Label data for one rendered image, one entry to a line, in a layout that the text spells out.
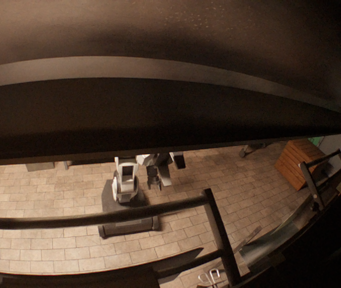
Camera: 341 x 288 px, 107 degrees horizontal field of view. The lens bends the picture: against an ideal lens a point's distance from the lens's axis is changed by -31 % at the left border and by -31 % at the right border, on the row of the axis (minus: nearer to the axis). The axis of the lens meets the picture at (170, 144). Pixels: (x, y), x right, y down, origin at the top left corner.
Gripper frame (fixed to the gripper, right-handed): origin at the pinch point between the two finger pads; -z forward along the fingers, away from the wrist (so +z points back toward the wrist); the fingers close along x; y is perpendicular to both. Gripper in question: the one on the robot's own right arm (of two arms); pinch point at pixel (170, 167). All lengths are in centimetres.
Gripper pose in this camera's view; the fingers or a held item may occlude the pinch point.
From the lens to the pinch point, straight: 46.1
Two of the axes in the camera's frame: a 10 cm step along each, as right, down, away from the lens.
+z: -2.7, -8.4, 4.8
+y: 9.2, -0.7, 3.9
